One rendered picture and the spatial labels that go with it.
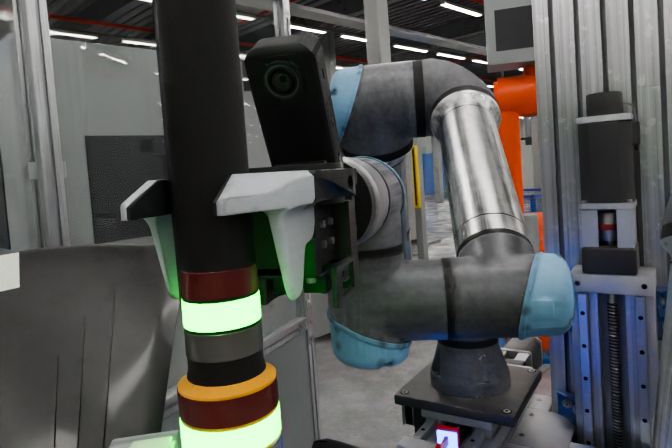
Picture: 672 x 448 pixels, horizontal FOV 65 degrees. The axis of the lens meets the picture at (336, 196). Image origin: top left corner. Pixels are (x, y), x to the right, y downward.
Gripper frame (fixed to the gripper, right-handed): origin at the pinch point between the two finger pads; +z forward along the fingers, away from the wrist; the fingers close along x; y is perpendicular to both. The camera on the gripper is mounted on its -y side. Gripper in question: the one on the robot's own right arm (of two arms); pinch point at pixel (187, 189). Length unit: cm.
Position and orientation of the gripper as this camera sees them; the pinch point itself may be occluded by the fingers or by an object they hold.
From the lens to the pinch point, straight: 22.3
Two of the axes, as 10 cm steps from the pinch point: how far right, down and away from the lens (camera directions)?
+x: -9.6, 0.5, 2.8
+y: 0.7, 10.0, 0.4
